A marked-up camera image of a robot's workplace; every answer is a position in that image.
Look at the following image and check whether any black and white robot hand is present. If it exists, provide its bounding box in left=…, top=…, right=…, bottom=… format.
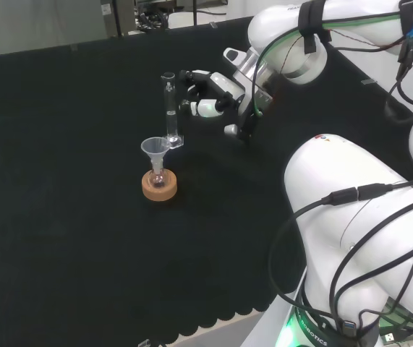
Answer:
left=177, top=68, right=265, bottom=145

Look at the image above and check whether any clear glass graduated cylinder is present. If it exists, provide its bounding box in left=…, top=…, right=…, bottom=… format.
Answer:
left=160, top=72, right=185, bottom=150

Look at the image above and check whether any clear plastic funnel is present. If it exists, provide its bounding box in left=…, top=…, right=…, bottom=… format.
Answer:
left=140, top=137, right=172, bottom=175

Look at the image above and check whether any small round-bottom glass flask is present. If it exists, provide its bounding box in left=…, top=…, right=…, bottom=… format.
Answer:
left=148, top=167, right=168, bottom=189

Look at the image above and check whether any grey metal cabinet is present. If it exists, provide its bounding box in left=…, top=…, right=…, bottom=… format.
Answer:
left=99, top=0, right=137, bottom=38

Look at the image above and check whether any black bench cloth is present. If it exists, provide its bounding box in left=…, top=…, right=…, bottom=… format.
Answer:
left=0, top=16, right=413, bottom=344

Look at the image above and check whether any black cable bundle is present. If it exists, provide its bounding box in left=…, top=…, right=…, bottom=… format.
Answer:
left=136, top=7, right=171, bottom=30

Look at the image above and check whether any brown cork ring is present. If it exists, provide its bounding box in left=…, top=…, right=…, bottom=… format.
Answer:
left=141, top=168, right=178, bottom=205

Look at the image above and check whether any black cable with inline connector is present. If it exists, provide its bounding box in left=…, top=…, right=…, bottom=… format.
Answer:
left=268, top=182, right=413, bottom=315

